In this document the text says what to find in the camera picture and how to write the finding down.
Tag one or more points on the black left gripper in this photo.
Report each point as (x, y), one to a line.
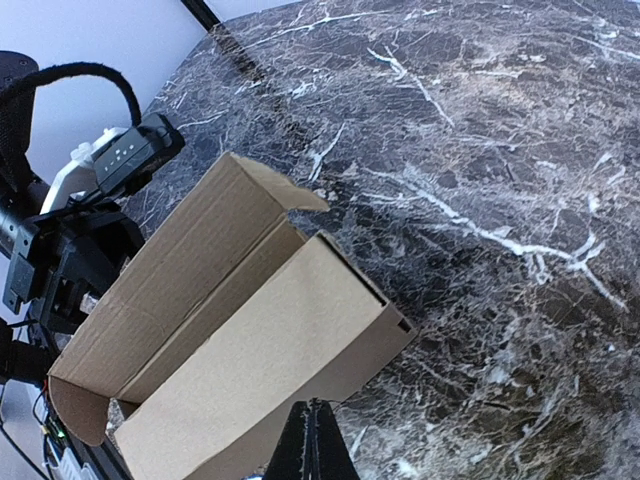
(57, 259)

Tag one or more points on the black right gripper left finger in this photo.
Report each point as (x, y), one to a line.
(291, 459)

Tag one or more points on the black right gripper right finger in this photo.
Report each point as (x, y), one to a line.
(329, 456)

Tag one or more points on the brown cardboard paper box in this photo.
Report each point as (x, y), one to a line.
(226, 317)

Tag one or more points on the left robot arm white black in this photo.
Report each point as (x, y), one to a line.
(58, 257)

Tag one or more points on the small green circuit board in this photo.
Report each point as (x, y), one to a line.
(56, 432)

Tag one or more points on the white slotted cable duct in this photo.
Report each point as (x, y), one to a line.
(65, 465)

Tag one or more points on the black left frame post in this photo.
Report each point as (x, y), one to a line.
(202, 13)

